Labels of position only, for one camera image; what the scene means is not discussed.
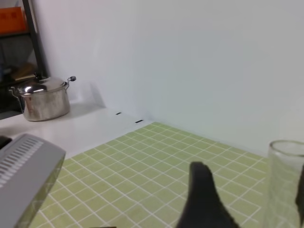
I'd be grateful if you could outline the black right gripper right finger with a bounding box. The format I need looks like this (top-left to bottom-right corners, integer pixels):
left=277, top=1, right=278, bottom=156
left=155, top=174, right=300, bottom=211
left=295, top=167, right=304, bottom=209

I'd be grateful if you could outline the black metal shelf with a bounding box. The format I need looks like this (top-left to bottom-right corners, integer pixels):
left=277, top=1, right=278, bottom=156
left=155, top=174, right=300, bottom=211
left=0, top=0, right=48, bottom=119

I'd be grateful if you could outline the clear glass test tube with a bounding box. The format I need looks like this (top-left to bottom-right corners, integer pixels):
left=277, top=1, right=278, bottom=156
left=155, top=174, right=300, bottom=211
left=263, top=140, right=304, bottom=228

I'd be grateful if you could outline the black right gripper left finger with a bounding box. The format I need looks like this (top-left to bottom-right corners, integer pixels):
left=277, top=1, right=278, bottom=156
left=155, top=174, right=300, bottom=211
left=176, top=161, right=239, bottom=228

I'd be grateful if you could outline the green checkered tablecloth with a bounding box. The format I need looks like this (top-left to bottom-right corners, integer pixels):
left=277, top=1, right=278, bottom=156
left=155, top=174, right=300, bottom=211
left=19, top=122, right=269, bottom=228

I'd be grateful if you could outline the orange box on shelf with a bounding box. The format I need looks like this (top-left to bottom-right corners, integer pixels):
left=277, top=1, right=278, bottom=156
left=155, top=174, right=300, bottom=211
left=0, top=7, right=27, bottom=34

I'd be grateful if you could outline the grey vented device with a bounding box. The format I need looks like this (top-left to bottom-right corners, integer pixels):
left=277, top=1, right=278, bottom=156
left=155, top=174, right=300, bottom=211
left=0, top=134, right=66, bottom=228

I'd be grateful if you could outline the stainless steel pot with lid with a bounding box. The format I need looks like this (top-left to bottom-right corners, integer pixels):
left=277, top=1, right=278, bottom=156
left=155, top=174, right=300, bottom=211
left=9, top=73, right=76, bottom=122

